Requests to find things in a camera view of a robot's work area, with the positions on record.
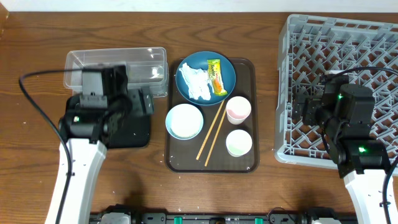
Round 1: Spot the right wooden chopstick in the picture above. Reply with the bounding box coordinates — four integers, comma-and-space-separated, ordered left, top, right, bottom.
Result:
205, 107, 226, 167

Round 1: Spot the grey dishwasher rack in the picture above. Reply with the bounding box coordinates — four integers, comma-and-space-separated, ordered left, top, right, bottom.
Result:
274, 14, 397, 169

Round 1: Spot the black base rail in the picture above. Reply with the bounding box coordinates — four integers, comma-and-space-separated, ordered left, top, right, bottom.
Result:
88, 205, 358, 224

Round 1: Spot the green cup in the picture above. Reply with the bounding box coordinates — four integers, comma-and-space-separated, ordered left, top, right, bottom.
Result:
226, 129, 252, 157

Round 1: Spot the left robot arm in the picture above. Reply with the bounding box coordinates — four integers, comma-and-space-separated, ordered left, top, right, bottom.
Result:
46, 65, 154, 223

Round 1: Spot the pink cup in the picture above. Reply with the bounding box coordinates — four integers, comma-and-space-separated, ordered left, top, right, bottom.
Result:
226, 96, 251, 125

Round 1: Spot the black bin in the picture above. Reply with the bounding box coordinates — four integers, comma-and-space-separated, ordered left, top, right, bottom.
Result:
58, 92, 150, 149

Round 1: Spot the brown serving tray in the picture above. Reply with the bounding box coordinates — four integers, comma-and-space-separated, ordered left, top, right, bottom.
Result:
164, 58, 259, 173

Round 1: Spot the yellow snack wrapper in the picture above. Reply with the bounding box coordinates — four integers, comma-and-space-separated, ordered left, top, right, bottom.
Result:
207, 59, 228, 96

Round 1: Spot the clear plastic bin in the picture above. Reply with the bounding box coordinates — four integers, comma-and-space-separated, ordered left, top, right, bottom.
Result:
63, 47, 169, 98

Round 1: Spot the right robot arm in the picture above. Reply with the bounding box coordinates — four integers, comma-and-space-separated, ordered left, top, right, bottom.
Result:
292, 77, 397, 223

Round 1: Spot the dark blue plate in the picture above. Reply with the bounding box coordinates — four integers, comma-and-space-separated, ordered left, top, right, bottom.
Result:
175, 51, 236, 106

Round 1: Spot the light blue bowl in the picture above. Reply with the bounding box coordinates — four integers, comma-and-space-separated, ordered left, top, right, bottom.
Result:
165, 103, 204, 140

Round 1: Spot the white tissue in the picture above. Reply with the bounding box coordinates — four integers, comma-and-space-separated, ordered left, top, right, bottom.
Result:
179, 63, 211, 101

